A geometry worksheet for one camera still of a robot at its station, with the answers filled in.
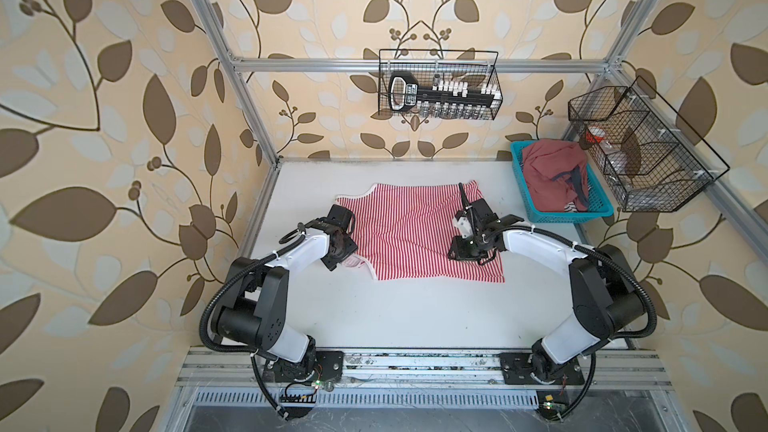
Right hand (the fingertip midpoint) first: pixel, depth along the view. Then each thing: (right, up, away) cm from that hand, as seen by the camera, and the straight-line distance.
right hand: (454, 257), depth 89 cm
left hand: (-32, +2, +2) cm, 32 cm away
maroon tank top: (+41, +26, +17) cm, 51 cm away
